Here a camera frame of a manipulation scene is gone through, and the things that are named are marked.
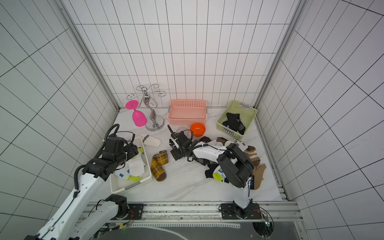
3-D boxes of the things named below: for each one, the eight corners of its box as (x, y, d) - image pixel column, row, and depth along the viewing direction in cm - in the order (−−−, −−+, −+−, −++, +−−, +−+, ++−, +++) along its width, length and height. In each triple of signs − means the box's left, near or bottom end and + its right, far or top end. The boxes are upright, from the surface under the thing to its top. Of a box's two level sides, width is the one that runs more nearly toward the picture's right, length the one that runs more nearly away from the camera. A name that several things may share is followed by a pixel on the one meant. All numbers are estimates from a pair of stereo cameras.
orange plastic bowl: (197, 138, 101) (197, 135, 98) (188, 129, 106) (188, 125, 103) (207, 132, 105) (207, 129, 102) (198, 123, 110) (198, 119, 107)
